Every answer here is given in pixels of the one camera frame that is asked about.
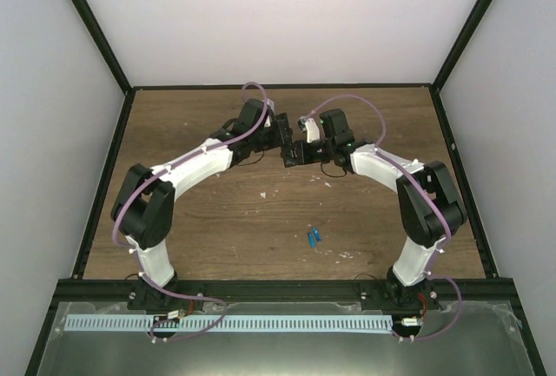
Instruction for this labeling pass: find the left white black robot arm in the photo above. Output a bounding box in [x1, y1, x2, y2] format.
[110, 99, 291, 310]

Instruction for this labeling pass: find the grey metal front plate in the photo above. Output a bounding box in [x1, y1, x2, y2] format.
[36, 301, 533, 375]

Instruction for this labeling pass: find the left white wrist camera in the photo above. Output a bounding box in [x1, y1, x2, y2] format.
[264, 99, 275, 128]

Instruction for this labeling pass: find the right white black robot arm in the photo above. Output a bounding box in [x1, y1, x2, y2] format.
[295, 109, 467, 309]

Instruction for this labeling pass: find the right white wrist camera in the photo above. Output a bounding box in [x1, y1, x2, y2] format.
[297, 117, 321, 143]

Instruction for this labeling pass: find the blue battery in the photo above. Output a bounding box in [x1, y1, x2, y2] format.
[308, 232, 316, 248]
[312, 228, 321, 241]

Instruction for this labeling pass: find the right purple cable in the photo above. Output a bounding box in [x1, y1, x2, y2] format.
[299, 93, 463, 343]

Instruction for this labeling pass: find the blue battery right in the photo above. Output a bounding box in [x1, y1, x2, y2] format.
[312, 228, 321, 241]

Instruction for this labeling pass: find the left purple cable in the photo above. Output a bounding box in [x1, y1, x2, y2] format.
[111, 82, 273, 344]

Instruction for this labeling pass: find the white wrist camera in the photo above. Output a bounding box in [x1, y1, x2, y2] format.
[264, 99, 275, 128]
[297, 117, 321, 143]

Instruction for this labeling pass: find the black aluminium frame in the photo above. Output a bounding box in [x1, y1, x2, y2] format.
[26, 0, 546, 375]

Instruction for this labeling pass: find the black remote control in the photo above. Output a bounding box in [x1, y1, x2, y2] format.
[281, 141, 305, 168]

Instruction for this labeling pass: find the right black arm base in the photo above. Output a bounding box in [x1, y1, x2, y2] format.
[354, 267, 438, 310]

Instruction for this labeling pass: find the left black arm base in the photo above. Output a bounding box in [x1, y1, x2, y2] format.
[128, 274, 205, 312]

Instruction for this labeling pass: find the light blue slotted cable duct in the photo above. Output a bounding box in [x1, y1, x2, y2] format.
[63, 314, 393, 333]

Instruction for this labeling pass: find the blue battery left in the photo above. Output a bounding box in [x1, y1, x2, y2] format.
[308, 232, 316, 248]

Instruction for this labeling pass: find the purple cable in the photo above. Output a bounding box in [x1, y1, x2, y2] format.
[299, 93, 463, 343]
[111, 82, 273, 344]

